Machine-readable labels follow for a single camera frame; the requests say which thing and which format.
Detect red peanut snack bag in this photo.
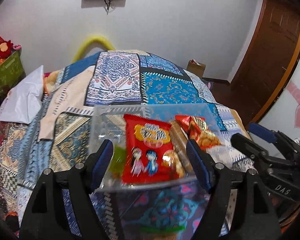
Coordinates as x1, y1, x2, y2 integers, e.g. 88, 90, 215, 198
175, 115, 221, 150

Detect green jelly cup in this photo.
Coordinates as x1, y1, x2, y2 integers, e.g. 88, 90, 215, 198
108, 145, 127, 179

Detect long biscuit stick pack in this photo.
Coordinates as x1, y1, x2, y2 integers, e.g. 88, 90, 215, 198
170, 120, 193, 174

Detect red cartoon snack bag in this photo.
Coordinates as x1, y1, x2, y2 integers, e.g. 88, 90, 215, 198
121, 114, 184, 184

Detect white sliding wardrobe door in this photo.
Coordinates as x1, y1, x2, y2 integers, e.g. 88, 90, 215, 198
259, 60, 300, 140

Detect wooden wardrobe with door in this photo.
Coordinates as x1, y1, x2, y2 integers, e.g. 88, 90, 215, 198
231, 0, 300, 125

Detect patchwork patterned bedspread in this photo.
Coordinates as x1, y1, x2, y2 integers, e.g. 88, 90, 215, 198
0, 50, 253, 239

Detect small cardboard box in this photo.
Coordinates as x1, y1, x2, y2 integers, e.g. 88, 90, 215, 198
186, 59, 206, 78

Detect white plastic bag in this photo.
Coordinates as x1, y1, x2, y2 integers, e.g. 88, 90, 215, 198
0, 65, 44, 125

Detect clear plastic storage bin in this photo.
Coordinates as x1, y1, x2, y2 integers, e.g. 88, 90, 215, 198
89, 103, 231, 192

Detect green storage box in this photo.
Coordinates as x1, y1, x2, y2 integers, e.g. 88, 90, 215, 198
0, 51, 26, 98

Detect yellow foam hoop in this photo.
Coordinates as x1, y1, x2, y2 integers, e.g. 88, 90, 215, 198
71, 35, 115, 63

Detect red plush toys pile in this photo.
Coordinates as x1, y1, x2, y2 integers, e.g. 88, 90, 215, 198
0, 22, 22, 69

